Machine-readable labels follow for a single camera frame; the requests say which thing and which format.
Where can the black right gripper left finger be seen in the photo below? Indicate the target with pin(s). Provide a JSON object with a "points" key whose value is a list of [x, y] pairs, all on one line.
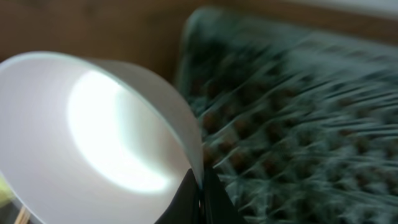
{"points": [[184, 207]]}

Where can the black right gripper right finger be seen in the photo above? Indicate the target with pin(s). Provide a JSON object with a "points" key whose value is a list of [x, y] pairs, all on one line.
{"points": [[218, 208]]}

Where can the pink bowl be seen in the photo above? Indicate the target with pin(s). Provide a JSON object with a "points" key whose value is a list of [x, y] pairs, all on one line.
{"points": [[94, 141]]}

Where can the yellow plate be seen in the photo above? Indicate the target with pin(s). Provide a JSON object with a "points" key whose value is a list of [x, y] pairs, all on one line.
{"points": [[6, 194]]}

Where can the grey dishwasher rack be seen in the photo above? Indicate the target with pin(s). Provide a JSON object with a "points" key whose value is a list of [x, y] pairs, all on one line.
{"points": [[299, 124]]}

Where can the left wooden chopstick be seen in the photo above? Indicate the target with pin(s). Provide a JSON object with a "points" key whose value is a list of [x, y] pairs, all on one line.
{"points": [[23, 216]]}

